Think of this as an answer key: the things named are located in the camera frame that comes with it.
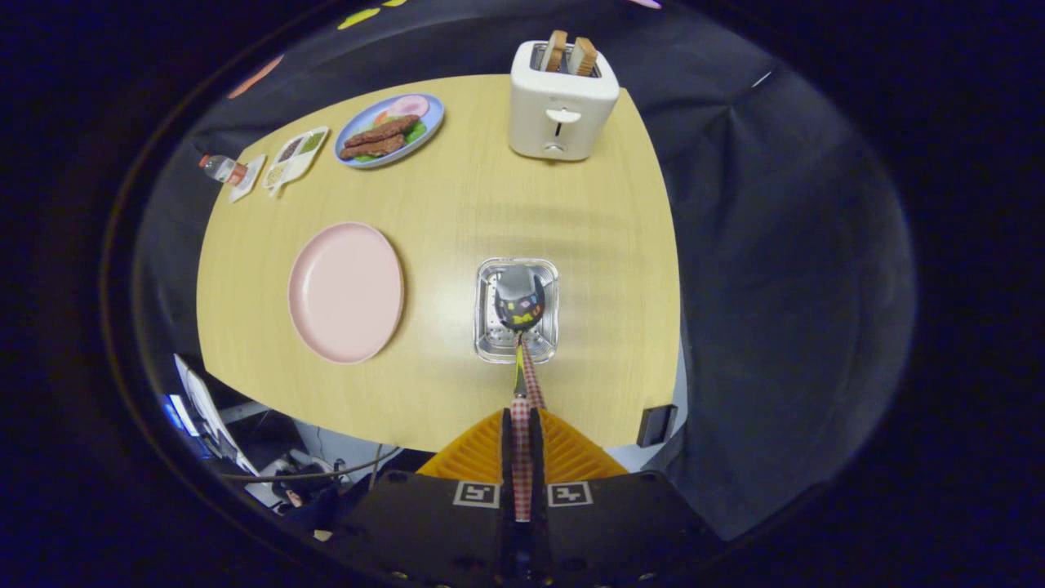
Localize green lettuce leaf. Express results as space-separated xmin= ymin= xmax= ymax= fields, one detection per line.
xmin=355 ymin=120 xmax=428 ymax=163

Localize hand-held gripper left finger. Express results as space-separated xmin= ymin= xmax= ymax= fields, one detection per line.
xmin=327 ymin=408 xmax=523 ymax=587

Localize perforated metal tray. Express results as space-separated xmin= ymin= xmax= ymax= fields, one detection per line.
xmin=474 ymin=258 xmax=561 ymax=365

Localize small white dish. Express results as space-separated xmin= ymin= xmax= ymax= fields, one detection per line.
xmin=228 ymin=154 xmax=267 ymax=203

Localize white paper sheets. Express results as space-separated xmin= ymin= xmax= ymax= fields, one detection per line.
xmin=173 ymin=354 xmax=246 ymax=474

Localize fork with checked handle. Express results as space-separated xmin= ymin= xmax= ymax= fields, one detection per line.
xmin=521 ymin=333 xmax=546 ymax=409

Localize clear bottle with red label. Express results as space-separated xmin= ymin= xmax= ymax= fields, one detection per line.
xmin=198 ymin=154 xmax=249 ymax=187

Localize white toaster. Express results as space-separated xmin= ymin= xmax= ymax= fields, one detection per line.
xmin=509 ymin=41 xmax=620 ymax=162

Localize white divided condiment tray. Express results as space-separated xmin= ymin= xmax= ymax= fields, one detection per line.
xmin=261 ymin=126 xmax=330 ymax=198

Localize pink plate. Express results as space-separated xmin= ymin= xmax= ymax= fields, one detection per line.
xmin=287 ymin=222 xmax=405 ymax=365

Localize blue plate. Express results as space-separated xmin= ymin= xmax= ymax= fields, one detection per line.
xmin=334 ymin=93 xmax=446 ymax=169

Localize small black box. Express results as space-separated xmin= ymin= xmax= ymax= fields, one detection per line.
xmin=636 ymin=403 xmax=678 ymax=448

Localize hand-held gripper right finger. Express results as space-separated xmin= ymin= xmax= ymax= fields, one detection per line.
xmin=529 ymin=407 xmax=726 ymax=587

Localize brown bacon strip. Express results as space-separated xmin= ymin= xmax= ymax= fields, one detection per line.
xmin=344 ymin=115 xmax=421 ymax=149
xmin=339 ymin=135 xmax=407 ymax=161

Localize spoon with checked handle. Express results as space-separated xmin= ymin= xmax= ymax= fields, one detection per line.
xmin=493 ymin=264 xmax=547 ymax=523

